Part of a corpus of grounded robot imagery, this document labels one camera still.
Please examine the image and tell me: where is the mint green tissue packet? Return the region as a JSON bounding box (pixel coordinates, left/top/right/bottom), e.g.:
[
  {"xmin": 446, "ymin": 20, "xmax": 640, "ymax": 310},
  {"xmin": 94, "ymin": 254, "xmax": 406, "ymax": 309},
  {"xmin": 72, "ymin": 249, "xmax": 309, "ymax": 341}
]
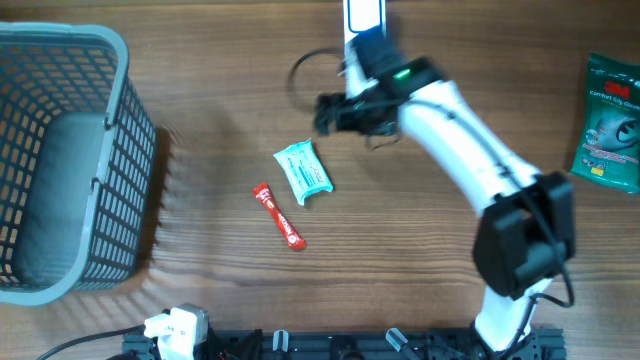
[{"xmin": 274, "ymin": 139, "xmax": 334, "ymax": 206}]

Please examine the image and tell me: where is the red Nescafe coffee stick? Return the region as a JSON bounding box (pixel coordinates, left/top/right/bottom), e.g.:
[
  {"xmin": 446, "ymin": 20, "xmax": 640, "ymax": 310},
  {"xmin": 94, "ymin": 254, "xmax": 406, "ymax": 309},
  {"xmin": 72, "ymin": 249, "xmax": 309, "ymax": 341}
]
[{"xmin": 252, "ymin": 183, "xmax": 307, "ymax": 250}]

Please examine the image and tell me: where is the green 3M gloves packet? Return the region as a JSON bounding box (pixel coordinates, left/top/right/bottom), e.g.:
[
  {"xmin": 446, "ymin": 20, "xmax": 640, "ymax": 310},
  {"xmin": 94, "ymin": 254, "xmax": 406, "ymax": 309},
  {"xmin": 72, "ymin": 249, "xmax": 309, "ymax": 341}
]
[{"xmin": 571, "ymin": 53, "xmax": 639, "ymax": 194}]

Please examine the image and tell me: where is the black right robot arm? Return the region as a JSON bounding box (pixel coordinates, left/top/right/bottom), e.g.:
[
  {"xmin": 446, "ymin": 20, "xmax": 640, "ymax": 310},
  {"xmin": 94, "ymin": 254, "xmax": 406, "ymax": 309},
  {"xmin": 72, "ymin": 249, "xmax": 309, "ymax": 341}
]
[{"xmin": 314, "ymin": 25, "xmax": 576, "ymax": 359}]

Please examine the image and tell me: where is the white barcode scanner box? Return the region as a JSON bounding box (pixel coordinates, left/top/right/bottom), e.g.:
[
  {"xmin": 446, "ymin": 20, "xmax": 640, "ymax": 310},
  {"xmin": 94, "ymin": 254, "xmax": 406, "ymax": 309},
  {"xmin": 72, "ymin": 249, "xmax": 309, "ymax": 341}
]
[{"xmin": 342, "ymin": 0, "xmax": 386, "ymax": 52}]

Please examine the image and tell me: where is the grey plastic mesh basket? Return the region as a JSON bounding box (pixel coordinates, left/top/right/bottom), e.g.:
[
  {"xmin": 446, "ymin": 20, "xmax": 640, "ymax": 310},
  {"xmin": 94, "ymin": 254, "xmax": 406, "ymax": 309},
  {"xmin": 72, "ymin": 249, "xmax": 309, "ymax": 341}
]
[{"xmin": 1, "ymin": 22, "xmax": 157, "ymax": 306}]

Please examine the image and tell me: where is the black right camera cable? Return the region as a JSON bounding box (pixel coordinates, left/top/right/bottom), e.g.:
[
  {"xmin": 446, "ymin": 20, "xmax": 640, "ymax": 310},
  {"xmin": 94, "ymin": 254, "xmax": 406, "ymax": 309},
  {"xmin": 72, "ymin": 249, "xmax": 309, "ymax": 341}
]
[{"xmin": 285, "ymin": 47, "xmax": 576, "ymax": 351}]

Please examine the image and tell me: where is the black camera cable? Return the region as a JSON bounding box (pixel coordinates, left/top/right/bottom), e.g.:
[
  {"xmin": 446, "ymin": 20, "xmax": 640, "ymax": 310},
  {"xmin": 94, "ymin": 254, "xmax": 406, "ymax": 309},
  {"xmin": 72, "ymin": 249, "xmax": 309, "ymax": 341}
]
[
  {"xmin": 37, "ymin": 324, "xmax": 146, "ymax": 360},
  {"xmin": 285, "ymin": 47, "xmax": 576, "ymax": 351}
]

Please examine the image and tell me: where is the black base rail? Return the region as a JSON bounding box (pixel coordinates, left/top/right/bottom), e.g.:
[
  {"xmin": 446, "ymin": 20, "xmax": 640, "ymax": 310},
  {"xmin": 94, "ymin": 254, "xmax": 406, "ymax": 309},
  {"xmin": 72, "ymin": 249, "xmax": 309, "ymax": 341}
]
[{"xmin": 108, "ymin": 328, "xmax": 568, "ymax": 360}]

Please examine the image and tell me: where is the black left camera cable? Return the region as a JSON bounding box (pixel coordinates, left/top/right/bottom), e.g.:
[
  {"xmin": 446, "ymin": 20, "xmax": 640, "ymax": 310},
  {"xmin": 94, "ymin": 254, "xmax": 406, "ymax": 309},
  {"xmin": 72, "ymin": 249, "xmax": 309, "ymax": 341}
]
[{"xmin": 37, "ymin": 324, "xmax": 146, "ymax": 360}]

